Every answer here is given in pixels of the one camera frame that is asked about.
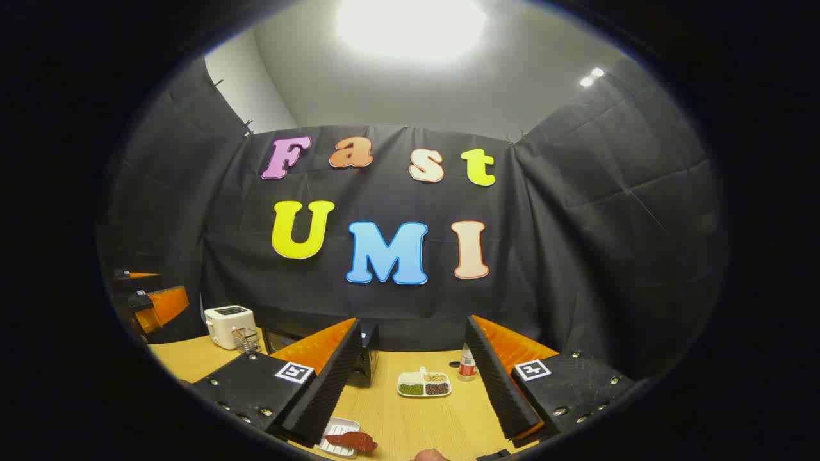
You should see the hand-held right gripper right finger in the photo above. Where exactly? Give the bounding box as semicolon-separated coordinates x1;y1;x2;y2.
465;314;636;449

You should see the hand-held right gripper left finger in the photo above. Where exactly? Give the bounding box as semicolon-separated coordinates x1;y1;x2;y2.
191;317;363;448

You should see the black electric oven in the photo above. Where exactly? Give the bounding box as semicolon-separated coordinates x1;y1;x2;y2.
263;322;380;388

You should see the red meat slice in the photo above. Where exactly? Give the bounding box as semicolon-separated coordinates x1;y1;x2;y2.
324;431;379;453

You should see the clear bottle with red label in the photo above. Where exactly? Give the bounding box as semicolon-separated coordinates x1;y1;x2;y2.
459;344;479;382

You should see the white ribbed plate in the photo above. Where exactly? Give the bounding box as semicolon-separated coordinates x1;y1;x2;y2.
317;417;361;459

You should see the white toaster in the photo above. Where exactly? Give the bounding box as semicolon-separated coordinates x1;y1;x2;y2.
204;305;257;350

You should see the white divided dish with beans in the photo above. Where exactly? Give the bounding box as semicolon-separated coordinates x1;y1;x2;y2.
397;367;452;398

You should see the clear square container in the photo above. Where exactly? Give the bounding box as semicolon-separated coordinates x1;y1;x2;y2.
231;327;262;354

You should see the black backdrop cloth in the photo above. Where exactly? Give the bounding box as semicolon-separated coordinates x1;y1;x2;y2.
99;54;728;378

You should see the large ceiling light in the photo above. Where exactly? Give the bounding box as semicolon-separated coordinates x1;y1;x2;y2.
336;0;488;61

